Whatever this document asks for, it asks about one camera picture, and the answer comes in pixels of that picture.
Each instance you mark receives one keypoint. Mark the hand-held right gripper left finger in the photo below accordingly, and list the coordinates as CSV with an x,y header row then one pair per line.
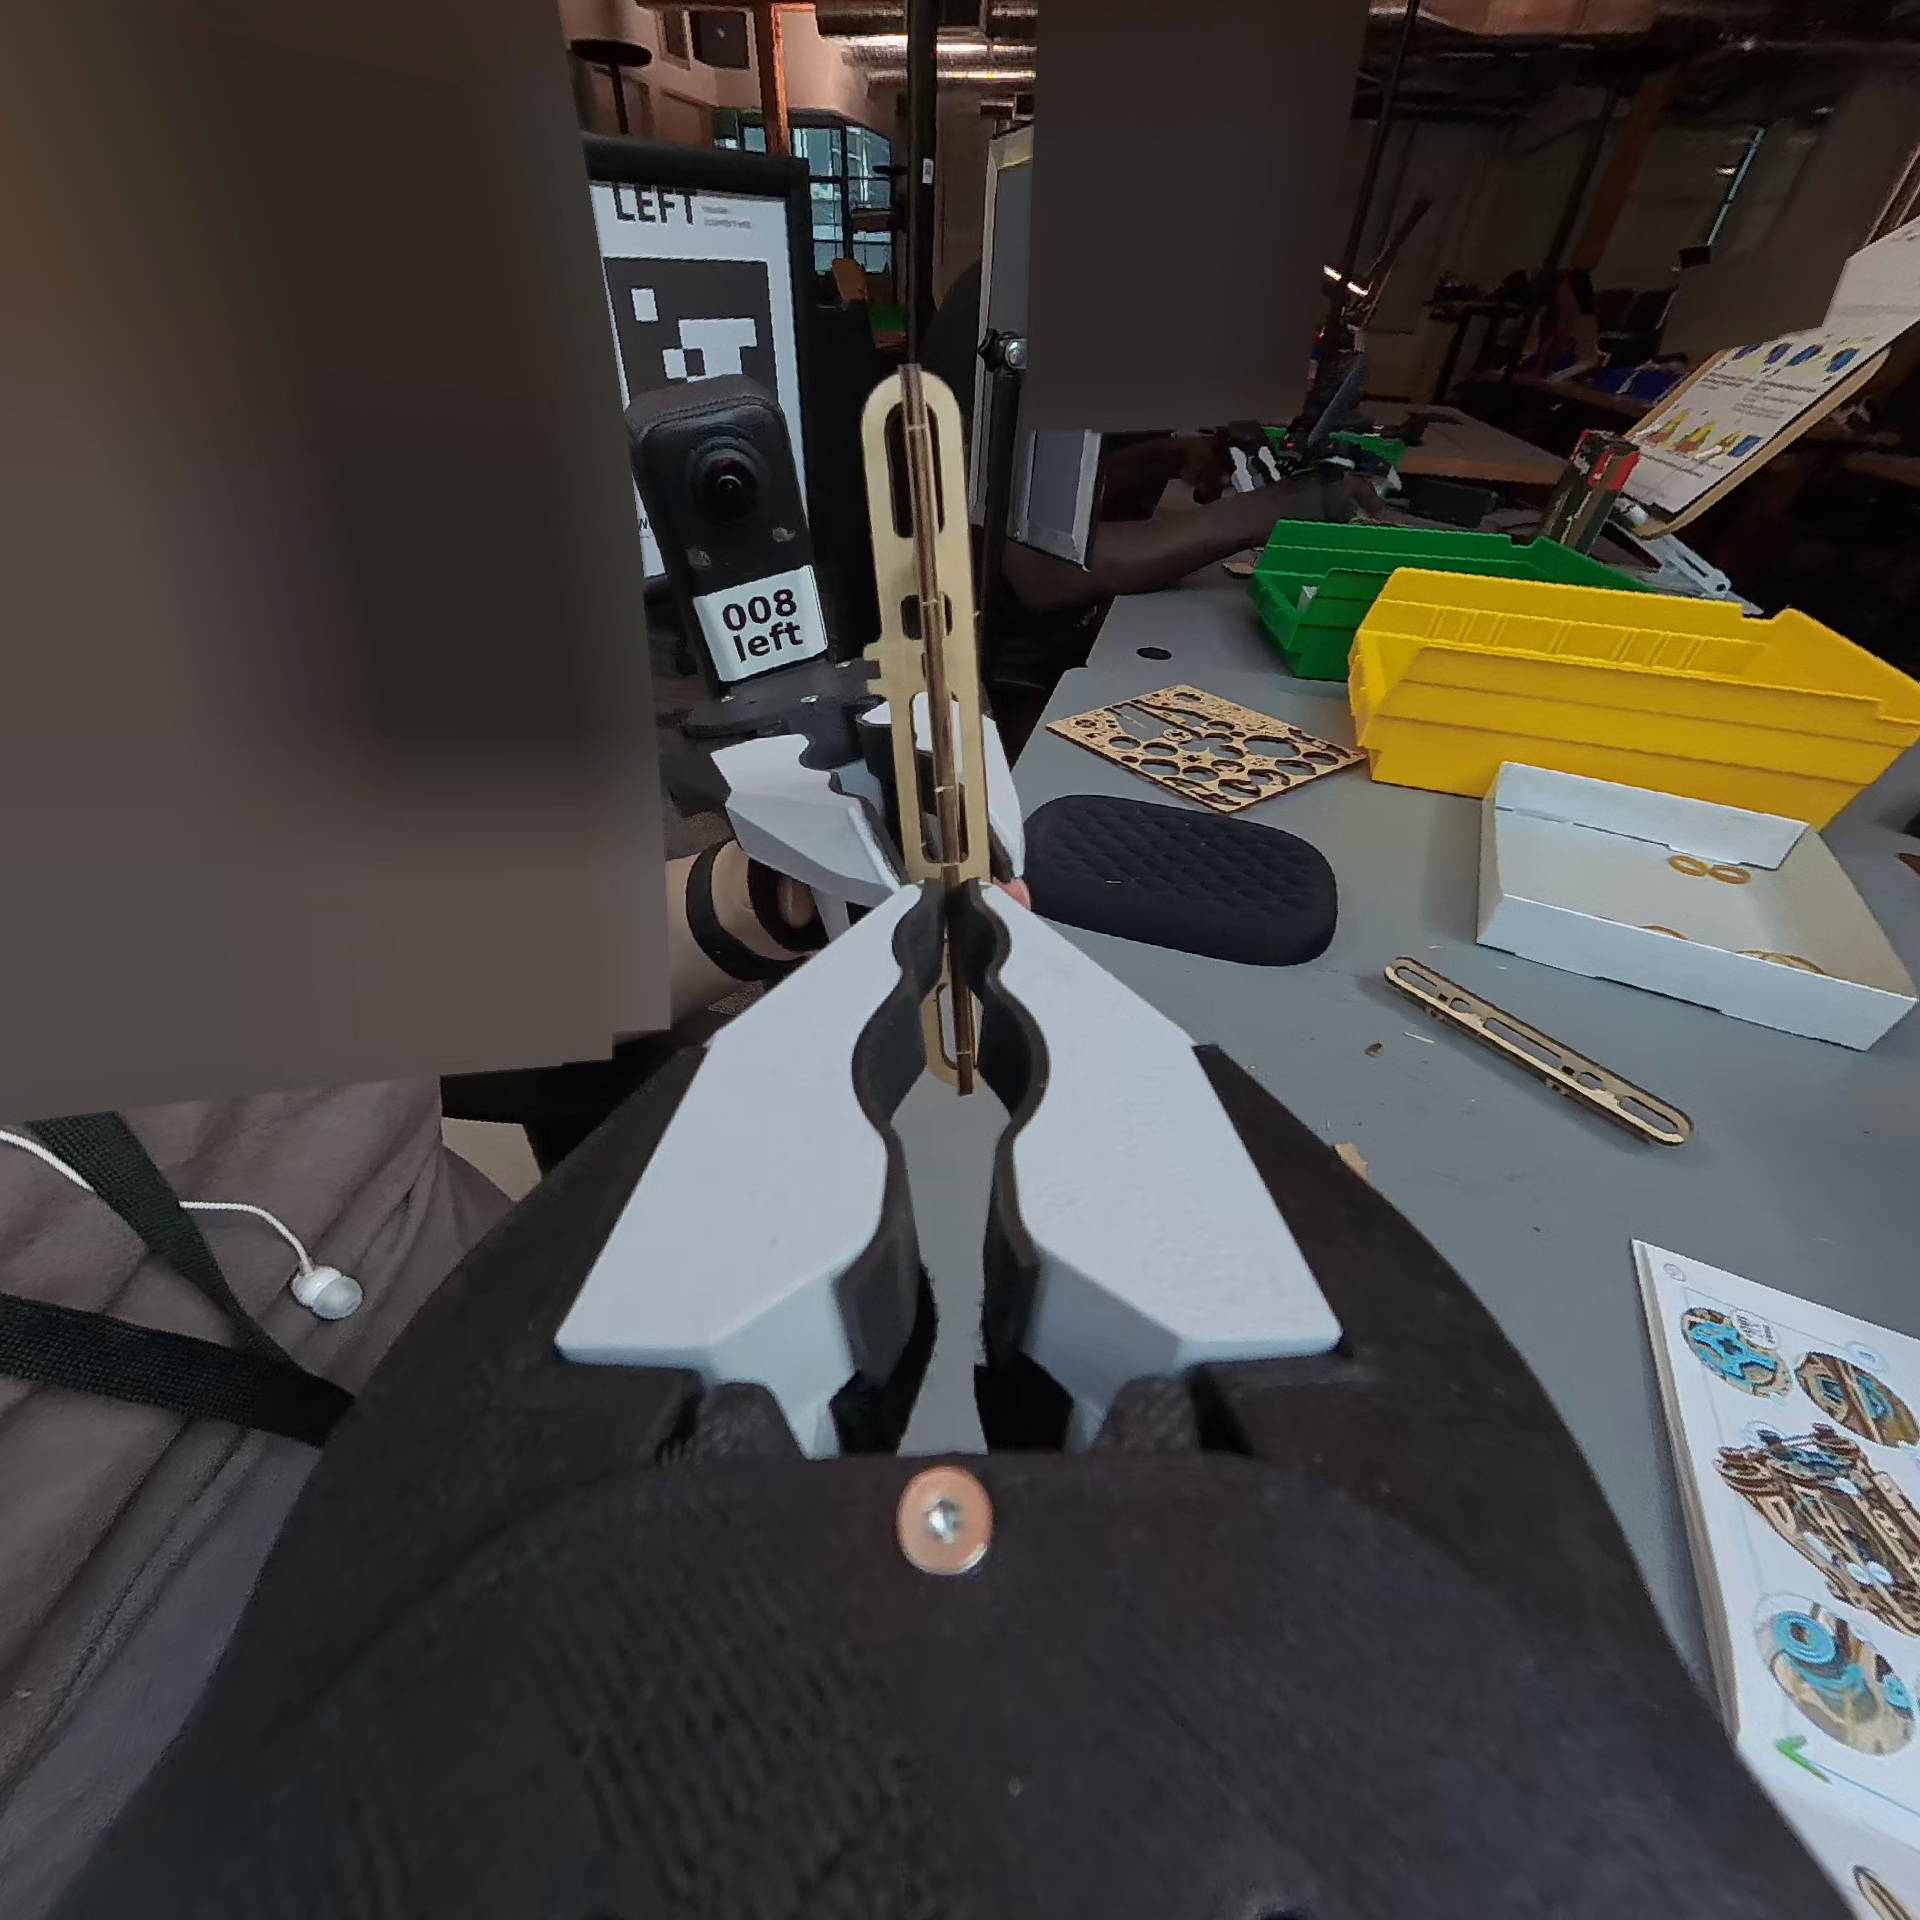
x,y
722,1200

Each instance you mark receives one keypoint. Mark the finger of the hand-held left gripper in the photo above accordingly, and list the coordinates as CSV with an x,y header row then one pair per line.
x,y
1003,796
803,826

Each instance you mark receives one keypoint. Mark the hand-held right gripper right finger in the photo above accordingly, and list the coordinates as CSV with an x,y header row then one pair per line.
x,y
1156,1200

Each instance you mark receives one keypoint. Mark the slotted wooden model part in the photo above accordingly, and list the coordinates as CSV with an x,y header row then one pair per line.
x,y
1402,975
967,796

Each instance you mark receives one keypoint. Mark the person's left hand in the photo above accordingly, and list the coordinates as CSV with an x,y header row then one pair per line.
x,y
714,975

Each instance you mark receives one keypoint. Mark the laser-cut wooden sheet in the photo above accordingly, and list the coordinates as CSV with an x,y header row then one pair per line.
x,y
1109,735

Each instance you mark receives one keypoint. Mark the black quilted pad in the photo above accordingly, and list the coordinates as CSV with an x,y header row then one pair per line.
x,y
1185,877

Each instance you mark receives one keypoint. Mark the green plastic bin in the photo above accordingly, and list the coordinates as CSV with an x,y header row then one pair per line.
x,y
1306,599

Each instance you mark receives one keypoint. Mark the white cardboard box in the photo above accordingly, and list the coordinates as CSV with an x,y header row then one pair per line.
x,y
1621,961

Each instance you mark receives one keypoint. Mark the yellow plastic bin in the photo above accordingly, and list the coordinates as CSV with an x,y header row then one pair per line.
x,y
1577,735

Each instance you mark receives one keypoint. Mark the open instruction booklet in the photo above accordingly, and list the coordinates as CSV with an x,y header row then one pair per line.
x,y
1711,1424

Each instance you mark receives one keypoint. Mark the person's grey shirt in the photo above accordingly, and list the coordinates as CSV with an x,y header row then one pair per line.
x,y
181,1576

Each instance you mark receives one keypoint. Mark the small dark carton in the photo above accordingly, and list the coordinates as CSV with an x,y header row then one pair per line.
x,y
1589,488

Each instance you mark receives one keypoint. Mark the clipboard with instruction sheet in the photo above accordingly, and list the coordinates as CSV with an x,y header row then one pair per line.
x,y
1757,404

